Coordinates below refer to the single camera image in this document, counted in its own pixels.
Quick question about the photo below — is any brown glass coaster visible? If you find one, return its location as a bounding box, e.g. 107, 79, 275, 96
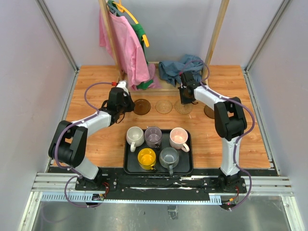
133, 99, 151, 116

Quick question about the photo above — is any woven rattan coaster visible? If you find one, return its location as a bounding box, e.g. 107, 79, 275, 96
174, 100, 193, 115

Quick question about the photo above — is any light woven coaster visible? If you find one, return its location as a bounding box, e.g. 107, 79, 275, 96
155, 100, 173, 114

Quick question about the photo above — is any dark wooden coaster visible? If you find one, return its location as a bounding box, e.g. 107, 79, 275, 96
204, 105, 215, 119

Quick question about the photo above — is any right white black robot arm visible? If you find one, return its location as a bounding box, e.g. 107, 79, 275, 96
179, 72, 247, 193

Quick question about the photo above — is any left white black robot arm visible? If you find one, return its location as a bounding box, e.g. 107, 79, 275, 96
48, 86, 135, 191

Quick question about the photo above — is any wooden clothes rack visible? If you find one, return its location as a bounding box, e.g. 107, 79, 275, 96
98, 0, 230, 97

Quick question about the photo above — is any blue crumpled cloth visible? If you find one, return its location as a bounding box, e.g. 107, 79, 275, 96
158, 54, 204, 87

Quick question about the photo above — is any white ceramic mug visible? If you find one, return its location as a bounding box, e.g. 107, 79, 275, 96
126, 127, 144, 152

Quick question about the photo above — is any pink shirt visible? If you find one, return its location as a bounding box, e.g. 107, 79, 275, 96
109, 12, 161, 90

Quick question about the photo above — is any purple glass mug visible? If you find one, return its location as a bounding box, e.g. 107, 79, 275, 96
144, 127, 162, 150

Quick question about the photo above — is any pink ceramic mug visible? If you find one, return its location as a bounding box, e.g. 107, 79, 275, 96
169, 128, 190, 152

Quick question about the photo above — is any yellow glass mug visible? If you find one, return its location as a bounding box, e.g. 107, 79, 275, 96
137, 148, 157, 172

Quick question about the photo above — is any green shirt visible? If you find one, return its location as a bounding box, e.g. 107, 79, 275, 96
107, 0, 155, 90

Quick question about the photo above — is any grey glass mug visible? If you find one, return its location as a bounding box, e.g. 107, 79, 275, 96
159, 147, 180, 176

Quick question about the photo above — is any yellow hanger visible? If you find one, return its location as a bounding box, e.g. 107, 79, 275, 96
113, 1, 150, 48

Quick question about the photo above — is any green hanger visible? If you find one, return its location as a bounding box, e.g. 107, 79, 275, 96
107, 0, 123, 16

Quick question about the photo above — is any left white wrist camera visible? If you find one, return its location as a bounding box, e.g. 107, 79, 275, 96
116, 80, 129, 95

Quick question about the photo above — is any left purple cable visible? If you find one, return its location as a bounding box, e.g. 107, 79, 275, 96
55, 81, 118, 208

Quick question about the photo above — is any purple cable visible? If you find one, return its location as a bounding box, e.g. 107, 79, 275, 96
179, 59, 256, 212
55, 81, 118, 208

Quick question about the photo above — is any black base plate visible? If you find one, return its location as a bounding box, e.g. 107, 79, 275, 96
75, 168, 248, 201

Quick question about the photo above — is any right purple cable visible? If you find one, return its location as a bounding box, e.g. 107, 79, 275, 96
179, 59, 256, 212

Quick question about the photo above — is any aluminium front rail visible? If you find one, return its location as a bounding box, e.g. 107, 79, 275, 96
32, 173, 294, 206

